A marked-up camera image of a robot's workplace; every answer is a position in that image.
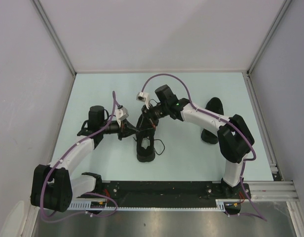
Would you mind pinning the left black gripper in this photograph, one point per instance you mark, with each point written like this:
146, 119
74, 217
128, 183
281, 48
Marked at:
126, 129

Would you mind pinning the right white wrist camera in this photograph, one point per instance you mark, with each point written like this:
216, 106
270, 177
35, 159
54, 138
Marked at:
144, 97

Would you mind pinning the left aluminium corner post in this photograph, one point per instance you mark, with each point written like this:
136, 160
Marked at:
53, 35

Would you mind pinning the right aluminium corner post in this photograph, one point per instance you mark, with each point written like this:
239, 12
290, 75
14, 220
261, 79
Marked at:
275, 24

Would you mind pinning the white slotted cable duct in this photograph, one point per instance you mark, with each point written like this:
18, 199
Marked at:
87, 205

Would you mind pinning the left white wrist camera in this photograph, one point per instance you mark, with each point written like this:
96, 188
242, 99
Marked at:
121, 113

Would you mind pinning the aluminium frame rail front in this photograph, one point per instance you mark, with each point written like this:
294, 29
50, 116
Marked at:
273, 191

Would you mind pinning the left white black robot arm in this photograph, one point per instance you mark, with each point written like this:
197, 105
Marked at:
52, 187

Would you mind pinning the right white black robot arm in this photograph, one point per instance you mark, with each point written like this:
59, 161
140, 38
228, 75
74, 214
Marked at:
234, 137

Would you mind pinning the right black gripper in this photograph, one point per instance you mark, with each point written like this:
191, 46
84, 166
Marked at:
148, 122

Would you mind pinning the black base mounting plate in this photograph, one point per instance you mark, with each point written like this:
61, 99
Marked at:
132, 200

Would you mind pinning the right aluminium side rail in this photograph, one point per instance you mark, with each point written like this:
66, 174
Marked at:
271, 157

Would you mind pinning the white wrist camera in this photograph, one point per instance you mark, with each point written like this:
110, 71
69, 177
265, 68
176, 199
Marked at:
121, 113
144, 97

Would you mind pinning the aluminium corner post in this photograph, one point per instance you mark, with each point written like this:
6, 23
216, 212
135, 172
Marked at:
53, 35
275, 24

